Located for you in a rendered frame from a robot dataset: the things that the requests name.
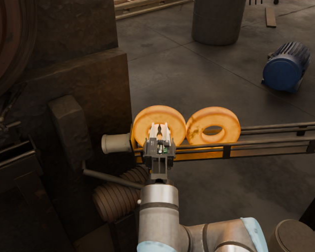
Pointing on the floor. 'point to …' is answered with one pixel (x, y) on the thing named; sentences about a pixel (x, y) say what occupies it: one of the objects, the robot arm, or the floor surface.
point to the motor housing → (121, 208)
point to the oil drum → (217, 21)
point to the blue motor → (287, 67)
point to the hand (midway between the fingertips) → (159, 124)
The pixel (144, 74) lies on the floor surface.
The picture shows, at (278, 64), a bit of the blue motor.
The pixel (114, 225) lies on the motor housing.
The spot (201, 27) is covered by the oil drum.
